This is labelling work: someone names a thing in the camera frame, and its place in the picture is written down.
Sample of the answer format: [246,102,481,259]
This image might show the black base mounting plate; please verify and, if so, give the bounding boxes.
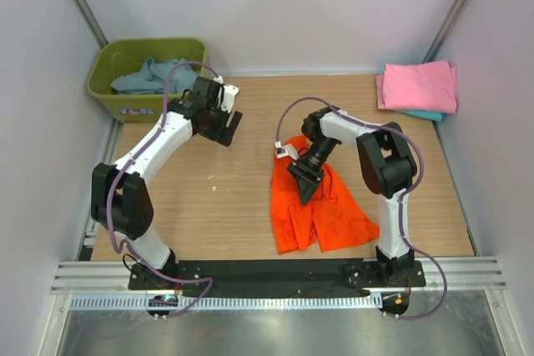
[127,258,427,299]

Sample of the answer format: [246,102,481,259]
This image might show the light blue t shirt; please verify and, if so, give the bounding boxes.
[111,58,199,95]

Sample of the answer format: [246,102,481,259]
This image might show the folded teal t shirt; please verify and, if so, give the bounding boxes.
[398,110,443,123]

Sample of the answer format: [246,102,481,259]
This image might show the olive green plastic bin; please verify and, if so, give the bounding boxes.
[87,38,208,123]

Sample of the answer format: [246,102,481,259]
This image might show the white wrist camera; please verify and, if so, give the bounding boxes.
[214,76,239,113]
[275,141,300,160]

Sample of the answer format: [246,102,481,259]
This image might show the slotted cable duct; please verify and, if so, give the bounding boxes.
[70,293,382,311]

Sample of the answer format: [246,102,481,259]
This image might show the orange t shirt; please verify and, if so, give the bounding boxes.
[270,157,380,253]

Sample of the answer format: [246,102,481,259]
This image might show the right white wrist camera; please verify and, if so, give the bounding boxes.
[275,141,300,160]

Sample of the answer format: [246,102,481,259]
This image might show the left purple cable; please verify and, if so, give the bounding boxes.
[106,61,221,318]

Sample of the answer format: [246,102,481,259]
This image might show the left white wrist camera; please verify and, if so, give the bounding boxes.
[214,76,239,113]

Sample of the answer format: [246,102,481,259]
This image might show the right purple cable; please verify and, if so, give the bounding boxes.
[276,97,450,322]

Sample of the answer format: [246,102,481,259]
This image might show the folded pink t shirt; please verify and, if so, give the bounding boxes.
[376,60,457,114]

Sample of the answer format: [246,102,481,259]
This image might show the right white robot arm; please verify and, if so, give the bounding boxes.
[276,108,417,286]

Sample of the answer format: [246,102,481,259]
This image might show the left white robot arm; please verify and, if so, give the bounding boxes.
[90,77,243,289]

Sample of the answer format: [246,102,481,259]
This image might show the purple cable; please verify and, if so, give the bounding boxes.
[106,61,221,318]
[276,97,450,322]

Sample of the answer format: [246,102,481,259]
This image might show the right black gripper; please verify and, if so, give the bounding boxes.
[287,136,339,206]

